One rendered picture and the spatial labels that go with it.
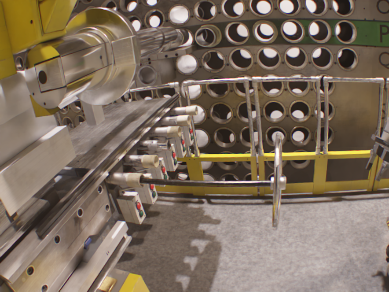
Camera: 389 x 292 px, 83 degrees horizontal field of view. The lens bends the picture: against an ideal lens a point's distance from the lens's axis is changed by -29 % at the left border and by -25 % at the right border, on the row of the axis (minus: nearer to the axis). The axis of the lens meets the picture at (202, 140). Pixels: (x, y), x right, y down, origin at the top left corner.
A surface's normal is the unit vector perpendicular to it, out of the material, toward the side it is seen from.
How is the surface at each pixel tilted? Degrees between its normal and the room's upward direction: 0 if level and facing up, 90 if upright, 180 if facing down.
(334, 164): 90
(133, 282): 0
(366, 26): 90
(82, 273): 0
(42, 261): 90
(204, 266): 0
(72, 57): 90
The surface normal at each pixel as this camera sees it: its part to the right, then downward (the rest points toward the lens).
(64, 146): 0.96, -0.02
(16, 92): 0.85, -0.32
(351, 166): -0.25, 0.43
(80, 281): -0.15, -0.90
